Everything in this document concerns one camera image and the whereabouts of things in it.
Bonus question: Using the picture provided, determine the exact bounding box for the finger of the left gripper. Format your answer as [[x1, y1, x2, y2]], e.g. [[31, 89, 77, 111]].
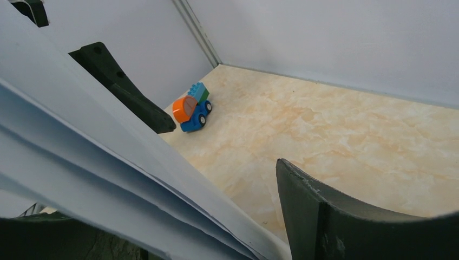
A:
[[10, 0, 49, 28], [69, 42, 176, 134]]

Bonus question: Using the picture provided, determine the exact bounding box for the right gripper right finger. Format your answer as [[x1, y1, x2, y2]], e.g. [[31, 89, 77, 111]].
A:
[[276, 159, 458, 259]]

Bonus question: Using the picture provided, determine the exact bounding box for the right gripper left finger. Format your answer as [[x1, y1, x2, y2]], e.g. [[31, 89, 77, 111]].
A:
[[1, 212, 158, 259]]

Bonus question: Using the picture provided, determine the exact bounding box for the printed paper sheet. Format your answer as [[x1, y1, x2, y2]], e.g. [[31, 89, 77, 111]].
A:
[[1, 1, 291, 259]]

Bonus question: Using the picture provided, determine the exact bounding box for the left aluminium frame post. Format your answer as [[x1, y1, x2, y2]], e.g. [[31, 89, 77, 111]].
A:
[[172, 0, 222, 68]]

